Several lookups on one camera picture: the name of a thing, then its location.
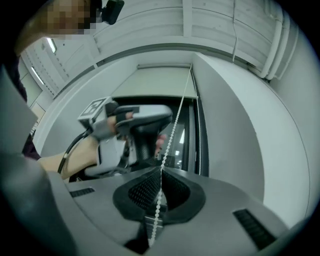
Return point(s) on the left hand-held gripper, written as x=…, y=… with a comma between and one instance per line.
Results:
x=146, y=120

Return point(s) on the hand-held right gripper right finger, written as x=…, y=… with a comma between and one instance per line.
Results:
x=220, y=200

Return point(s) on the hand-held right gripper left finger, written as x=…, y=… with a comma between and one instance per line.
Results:
x=100, y=212

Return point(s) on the grey roller blind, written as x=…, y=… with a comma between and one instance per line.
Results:
x=160, y=80

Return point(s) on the person's left forearm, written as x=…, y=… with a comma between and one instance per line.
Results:
x=80, y=155

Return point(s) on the dark framed window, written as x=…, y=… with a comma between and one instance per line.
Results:
x=186, y=140

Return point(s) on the person's left hand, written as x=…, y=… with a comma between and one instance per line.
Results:
x=106, y=128

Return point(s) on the long ceiling light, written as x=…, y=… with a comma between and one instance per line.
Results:
x=52, y=45
x=36, y=75

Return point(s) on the person's head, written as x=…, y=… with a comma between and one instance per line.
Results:
x=67, y=17

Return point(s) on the person's dark top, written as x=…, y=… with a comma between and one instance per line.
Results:
x=17, y=77

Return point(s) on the white ceiling pipes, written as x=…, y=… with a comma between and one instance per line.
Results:
x=275, y=45

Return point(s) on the black head camera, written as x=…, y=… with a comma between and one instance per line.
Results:
x=112, y=11

